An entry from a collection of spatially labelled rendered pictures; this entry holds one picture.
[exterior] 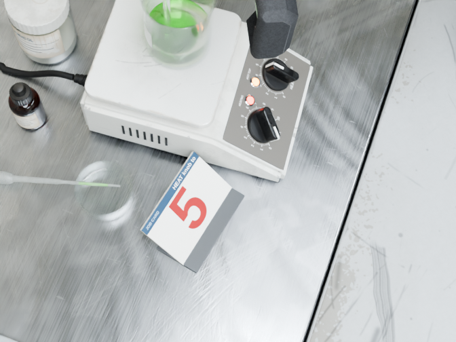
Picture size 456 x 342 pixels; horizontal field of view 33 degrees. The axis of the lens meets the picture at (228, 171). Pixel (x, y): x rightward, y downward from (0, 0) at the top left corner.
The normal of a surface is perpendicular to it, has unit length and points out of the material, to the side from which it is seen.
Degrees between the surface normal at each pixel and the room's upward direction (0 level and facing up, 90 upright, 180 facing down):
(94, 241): 0
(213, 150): 90
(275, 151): 30
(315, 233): 0
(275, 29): 90
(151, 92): 0
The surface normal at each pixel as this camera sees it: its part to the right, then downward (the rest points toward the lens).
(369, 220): 0.06, -0.33
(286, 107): 0.54, -0.15
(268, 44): 0.11, 0.94
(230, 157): -0.26, 0.91
